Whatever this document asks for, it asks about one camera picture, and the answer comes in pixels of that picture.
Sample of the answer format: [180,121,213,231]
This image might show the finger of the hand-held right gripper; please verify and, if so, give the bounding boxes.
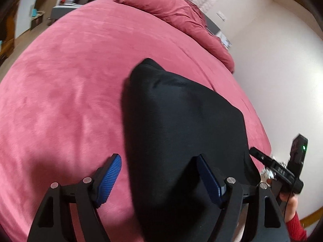
[249,147,274,169]

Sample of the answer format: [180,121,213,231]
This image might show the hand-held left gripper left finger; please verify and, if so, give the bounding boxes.
[26,153,123,242]

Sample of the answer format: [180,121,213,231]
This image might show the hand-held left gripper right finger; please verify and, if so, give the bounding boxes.
[197,154,290,242]

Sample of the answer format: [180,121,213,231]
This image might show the black pants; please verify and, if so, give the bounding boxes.
[121,58,261,242]

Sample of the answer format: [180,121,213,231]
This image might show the person's right forearm red sleeve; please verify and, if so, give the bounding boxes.
[285,212,308,242]

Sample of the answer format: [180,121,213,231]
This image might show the person's right hand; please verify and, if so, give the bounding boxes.
[281,194,299,223]

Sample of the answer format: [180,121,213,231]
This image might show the pink bed sheet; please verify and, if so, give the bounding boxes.
[0,0,272,242]

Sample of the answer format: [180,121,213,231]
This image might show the white printed box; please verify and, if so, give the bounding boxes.
[216,30,232,50]

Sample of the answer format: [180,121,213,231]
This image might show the pink duvet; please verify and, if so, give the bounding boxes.
[101,0,236,73]

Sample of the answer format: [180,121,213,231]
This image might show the white bedside table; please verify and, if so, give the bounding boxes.
[47,0,102,26]

